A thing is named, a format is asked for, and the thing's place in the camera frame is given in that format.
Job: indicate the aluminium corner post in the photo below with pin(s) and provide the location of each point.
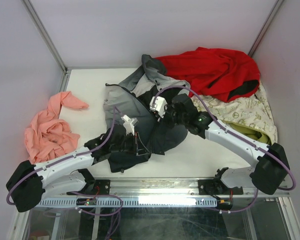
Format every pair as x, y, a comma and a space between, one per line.
44, 34
278, 4

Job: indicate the aluminium front rail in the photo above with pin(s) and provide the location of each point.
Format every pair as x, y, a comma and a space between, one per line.
144, 186

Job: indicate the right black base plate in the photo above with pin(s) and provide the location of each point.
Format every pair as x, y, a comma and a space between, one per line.
216, 188

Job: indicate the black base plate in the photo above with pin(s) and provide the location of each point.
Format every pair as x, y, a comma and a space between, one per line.
94, 187
216, 188

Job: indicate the right aluminium corner post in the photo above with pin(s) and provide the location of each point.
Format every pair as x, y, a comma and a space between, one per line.
278, 4

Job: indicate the dark grey zip jacket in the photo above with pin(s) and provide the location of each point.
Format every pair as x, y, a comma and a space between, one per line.
132, 97

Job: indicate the pink cloth garment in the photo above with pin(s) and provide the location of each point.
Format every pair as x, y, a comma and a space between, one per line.
49, 137

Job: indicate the left aluminium corner post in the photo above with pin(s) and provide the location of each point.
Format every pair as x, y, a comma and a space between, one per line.
44, 34

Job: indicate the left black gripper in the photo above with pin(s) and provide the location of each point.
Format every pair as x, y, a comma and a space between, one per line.
137, 146

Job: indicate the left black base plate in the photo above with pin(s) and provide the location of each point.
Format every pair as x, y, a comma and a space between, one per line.
94, 187

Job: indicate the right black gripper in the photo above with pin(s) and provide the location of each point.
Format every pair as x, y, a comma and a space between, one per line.
167, 108

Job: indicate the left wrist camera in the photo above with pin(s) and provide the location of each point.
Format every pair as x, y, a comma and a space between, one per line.
129, 124

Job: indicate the red jacket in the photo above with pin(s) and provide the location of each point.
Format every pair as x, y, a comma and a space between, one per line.
224, 74

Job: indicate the cream patterned garment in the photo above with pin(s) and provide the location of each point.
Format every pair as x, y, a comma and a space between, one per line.
250, 116

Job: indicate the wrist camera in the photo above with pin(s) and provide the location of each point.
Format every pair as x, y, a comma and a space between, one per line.
129, 124
158, 107

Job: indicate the white slotted cable duct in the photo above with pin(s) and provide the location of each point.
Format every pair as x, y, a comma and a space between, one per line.
156, 201

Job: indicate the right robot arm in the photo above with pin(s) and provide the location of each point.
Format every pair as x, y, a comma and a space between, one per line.
268, 164

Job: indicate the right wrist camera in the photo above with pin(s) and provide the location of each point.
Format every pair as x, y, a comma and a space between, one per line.
158, 107

